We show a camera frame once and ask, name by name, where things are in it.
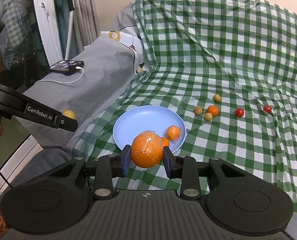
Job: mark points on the black smartphone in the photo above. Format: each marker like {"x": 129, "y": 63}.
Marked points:
{"x": 64, "y": 66}

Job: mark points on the black white dotted pole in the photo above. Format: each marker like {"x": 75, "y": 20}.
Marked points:
{"x": 69, "y": 35}

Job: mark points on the brownish yellow round fruit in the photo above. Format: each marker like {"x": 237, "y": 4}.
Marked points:
{"x": 198, "y": 110}

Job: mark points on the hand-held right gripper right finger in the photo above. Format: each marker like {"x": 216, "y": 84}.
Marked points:
{"x": 166, "y": 162}

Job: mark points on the yellow-green round fruit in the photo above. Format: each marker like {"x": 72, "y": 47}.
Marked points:
{"x": 208, "y": 116}
{"x": 216, "y": 97}

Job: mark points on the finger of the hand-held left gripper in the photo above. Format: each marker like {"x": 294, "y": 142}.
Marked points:
{"x": 38, "y": 110}

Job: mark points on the glass door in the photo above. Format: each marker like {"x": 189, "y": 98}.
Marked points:
{"x": 21, "y": 35}

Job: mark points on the red cherry tomato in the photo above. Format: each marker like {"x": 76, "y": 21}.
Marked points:
{"x": 239, "y": 112}
{"x": 267, "y": 109}

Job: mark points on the small orange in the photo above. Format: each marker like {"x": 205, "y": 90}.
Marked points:
{"x": 165, "y": 142}
{"x": 212, "y": 110}

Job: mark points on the white door frame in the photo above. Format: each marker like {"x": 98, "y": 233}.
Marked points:
{"x": 44, "y": 17}

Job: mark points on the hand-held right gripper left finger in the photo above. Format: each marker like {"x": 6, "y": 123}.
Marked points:
{"x": 126, "y": 162}

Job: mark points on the light blue plate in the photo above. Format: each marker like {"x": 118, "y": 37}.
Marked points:
{"x": 143, "y": 120}

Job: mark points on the grey curtain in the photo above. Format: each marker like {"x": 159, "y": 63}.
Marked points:
{"x": 87, "y": 12}

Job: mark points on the green white checked cloth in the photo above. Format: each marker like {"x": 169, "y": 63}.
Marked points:
{"x": 213, "y": 55}

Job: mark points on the floral printed white cloth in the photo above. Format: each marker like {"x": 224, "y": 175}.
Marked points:
{"x": 124, "y": 38}

